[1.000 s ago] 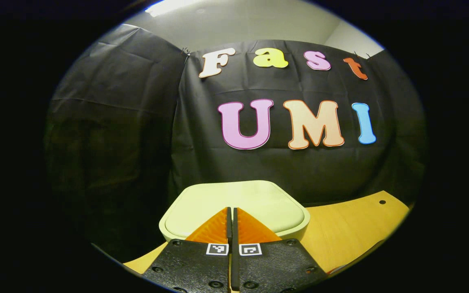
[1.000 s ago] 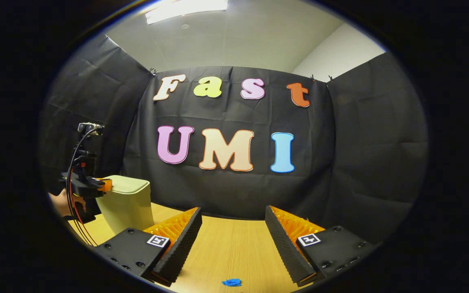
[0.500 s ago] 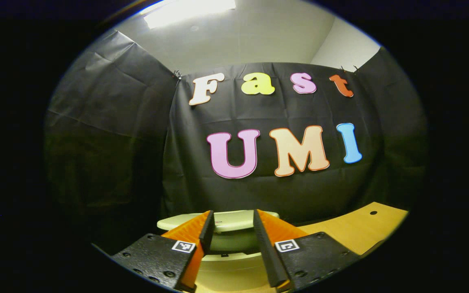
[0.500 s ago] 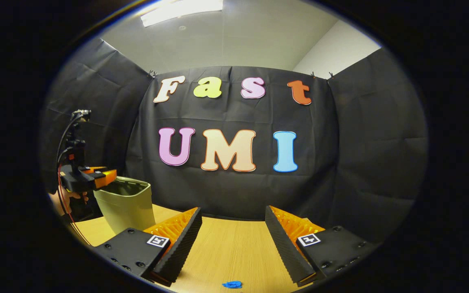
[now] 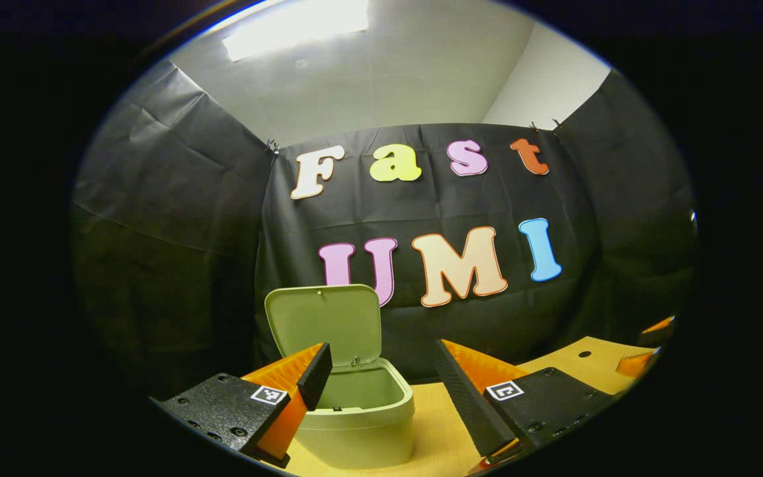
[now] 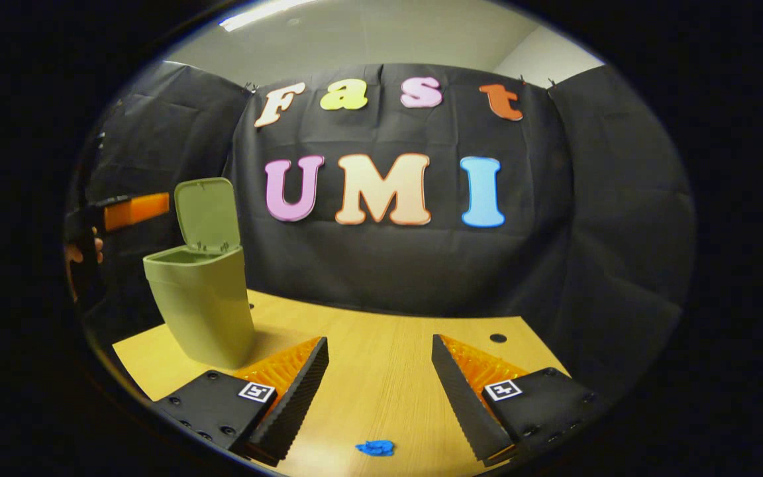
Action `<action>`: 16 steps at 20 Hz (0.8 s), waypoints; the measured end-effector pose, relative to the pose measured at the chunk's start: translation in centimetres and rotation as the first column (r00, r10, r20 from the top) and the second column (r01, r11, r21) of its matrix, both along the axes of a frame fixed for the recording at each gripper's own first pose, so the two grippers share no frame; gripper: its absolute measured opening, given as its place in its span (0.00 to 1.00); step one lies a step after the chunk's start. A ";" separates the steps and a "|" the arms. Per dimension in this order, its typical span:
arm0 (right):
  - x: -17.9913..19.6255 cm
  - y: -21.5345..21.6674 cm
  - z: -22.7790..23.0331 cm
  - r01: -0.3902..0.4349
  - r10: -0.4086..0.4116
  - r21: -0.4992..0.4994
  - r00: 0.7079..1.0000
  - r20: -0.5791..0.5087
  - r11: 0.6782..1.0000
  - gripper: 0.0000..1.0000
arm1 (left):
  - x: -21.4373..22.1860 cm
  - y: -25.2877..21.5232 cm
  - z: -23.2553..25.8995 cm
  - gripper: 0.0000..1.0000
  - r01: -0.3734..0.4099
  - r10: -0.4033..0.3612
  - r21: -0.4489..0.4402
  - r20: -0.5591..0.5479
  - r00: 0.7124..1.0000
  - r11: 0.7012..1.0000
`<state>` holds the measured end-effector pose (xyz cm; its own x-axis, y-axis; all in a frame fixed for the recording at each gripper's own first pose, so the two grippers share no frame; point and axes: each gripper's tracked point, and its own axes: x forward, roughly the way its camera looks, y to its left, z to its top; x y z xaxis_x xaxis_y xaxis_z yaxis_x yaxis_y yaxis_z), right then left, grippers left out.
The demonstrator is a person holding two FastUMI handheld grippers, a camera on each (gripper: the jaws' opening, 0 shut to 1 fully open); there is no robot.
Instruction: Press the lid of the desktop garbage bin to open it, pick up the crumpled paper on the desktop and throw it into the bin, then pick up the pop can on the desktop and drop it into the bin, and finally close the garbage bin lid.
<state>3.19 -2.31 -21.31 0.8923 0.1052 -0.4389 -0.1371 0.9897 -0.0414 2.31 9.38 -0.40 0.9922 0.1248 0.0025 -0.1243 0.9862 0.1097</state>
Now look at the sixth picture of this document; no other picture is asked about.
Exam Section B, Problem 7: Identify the green desktop garbage bin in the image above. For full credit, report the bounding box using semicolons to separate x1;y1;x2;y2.
142;177;256;370

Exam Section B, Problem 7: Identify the black backdrop cloth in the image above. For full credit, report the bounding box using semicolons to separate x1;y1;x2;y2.
67;61;697;398

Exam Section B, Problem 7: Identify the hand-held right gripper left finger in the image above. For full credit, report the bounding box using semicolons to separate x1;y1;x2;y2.
154;336;331;467

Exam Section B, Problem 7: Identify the ceiling light panel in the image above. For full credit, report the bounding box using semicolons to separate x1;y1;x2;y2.
218;0;319;32

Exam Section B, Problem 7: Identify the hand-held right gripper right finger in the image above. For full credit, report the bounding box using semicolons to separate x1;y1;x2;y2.
431;334;613;464

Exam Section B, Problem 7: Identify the wooden desktop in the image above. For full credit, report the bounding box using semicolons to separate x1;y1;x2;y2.
112;290;571;477

